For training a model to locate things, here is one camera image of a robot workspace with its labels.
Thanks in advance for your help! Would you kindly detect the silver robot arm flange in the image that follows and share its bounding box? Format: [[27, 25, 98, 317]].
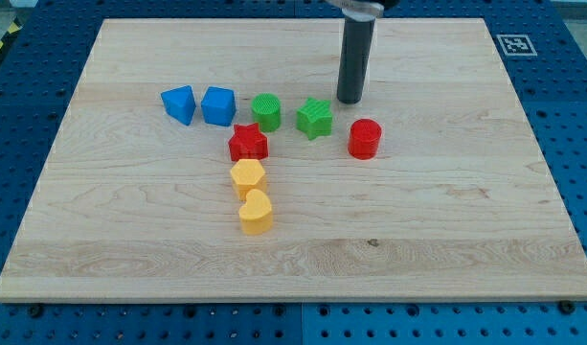
[[326, 0, 400, 22]]

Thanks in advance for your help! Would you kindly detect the red star block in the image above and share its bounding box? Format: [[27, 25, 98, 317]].
[[228, 123, 269, 161]]

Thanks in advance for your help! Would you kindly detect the green star block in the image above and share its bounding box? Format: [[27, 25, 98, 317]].
[[296, 98, 333, 140]]

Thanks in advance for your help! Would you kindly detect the yellow hexagon block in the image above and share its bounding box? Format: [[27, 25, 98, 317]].
[[230, 159, 267, 201]]

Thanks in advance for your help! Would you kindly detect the yellow heart block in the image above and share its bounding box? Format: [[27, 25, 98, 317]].
[[238, 189, 273, 236]]

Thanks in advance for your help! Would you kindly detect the green cylinder block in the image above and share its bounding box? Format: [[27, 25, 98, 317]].
[[251, 93, 281, 132]]

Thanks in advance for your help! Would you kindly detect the red cylinder block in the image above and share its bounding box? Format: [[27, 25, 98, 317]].
[[348, 119, 382, 160]]

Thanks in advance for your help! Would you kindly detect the wooden board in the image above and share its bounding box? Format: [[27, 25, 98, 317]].
[[0, 18, 587, 304]]

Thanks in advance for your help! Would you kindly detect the blue cube block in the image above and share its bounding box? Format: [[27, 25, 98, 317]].
[[201, 86, 237, 127]]

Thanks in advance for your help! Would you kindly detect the blue triangle block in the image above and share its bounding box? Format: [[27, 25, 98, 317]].
[[161, 85, 196, 126]]

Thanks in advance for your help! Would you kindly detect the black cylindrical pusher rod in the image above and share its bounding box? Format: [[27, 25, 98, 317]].
[[337, 17, 375, 104]]

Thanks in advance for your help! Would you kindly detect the white fiducial marker tag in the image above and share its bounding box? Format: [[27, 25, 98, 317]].
[[496, 34, 537, 57]]

